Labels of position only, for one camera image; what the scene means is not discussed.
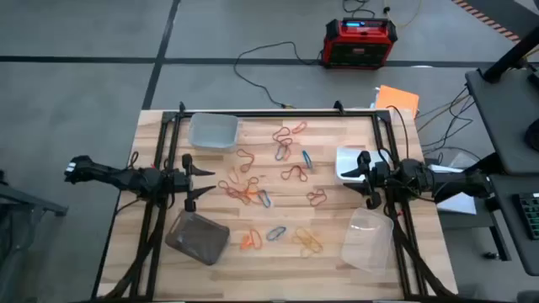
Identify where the frosted translucent plastic basket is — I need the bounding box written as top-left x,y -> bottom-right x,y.
188,112 -> 240,153

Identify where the grey desk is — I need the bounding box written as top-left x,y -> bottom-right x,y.
464,66 -> 539,176
488,173 -> 539,278

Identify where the clear plastic basket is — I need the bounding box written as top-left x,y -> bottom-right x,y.
339,206 -> 396,276

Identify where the black power cable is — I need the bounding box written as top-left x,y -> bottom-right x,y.
233,40 -> 325,109

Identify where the black metal table frame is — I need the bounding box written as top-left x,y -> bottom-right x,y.
90,100 -> 464,303

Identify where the orange paper folder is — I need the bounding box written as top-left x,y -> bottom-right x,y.
374,84 -> 421,120

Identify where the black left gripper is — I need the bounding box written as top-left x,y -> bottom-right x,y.
162,153 -> 217,214

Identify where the red portable power station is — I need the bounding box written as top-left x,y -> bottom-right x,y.
321,17 -> 398,70

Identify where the white plastic basket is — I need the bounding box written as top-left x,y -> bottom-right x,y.
335,146 -> 391,186

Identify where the black pole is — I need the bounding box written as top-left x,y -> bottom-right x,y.
481,24 -> 539,84

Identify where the black backlit keyboard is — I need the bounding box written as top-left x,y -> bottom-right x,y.
511,192 -> 539,242

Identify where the smoky grey plastic basket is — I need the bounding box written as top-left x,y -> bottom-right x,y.
164,209 -> 232,267

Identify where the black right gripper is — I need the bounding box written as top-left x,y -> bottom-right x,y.
339,150 -> 401,210

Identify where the grey metal stand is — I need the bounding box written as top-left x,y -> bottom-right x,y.
0,169 -> 69,303

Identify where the black round object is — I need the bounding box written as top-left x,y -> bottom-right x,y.
525,117 -> 539,153

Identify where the black table cable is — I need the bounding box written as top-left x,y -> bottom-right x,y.
386,104 -> 410,160

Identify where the yellow cable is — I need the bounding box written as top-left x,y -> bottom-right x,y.
382,0 -> 422,29

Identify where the white paper sheet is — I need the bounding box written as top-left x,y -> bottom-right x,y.
429,162 -> 478,216

